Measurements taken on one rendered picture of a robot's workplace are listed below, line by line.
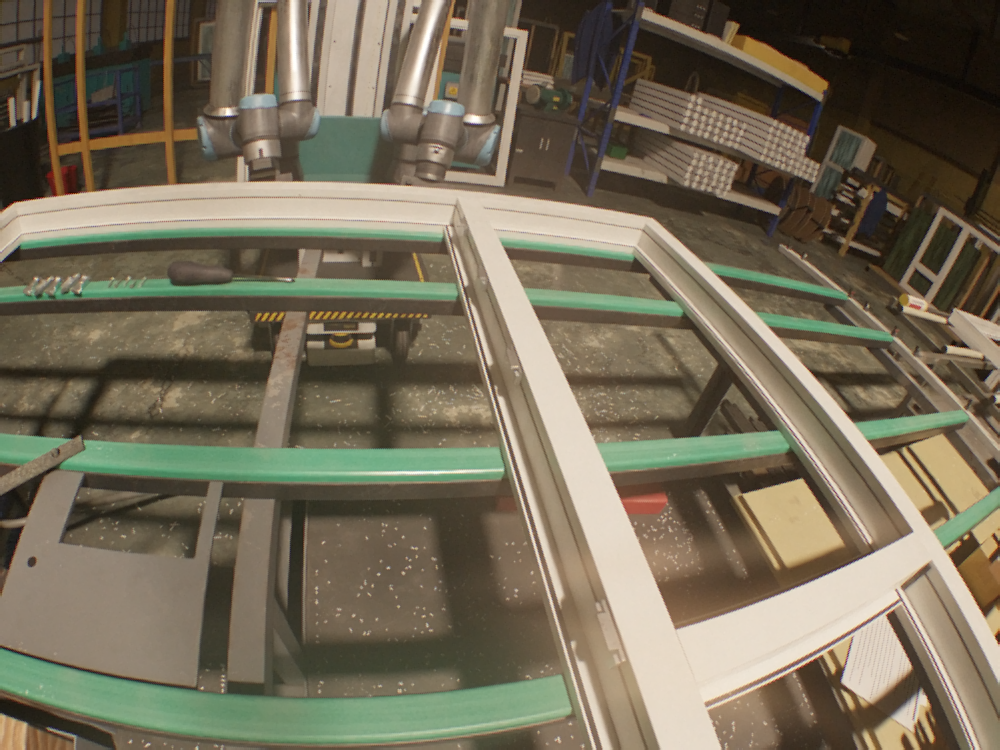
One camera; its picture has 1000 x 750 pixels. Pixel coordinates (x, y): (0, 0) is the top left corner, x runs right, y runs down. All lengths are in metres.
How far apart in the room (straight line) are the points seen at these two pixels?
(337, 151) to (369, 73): 0.30
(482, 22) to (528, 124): 3.01
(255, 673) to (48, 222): 1.00
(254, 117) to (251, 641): 1.02
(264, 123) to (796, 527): 1.39
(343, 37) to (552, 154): 3.10
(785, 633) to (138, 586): 0.52
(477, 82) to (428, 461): 1.25
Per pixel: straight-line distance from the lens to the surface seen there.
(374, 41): 1.80
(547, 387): 0.47
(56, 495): 0.56
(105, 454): 0.54
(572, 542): 0.39
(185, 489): 0.51
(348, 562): 0.72
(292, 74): 1.35
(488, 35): 1.50
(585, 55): 5.43
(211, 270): 0.75
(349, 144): 1.76
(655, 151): 5.43
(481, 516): 0.78
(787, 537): 0.96
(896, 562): 0.58
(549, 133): 4.52
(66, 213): 1.15
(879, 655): 0.98
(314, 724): 0.37
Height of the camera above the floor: 1.22
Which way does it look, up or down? 38 degrees down
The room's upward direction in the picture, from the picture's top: 14 degrees clockwise
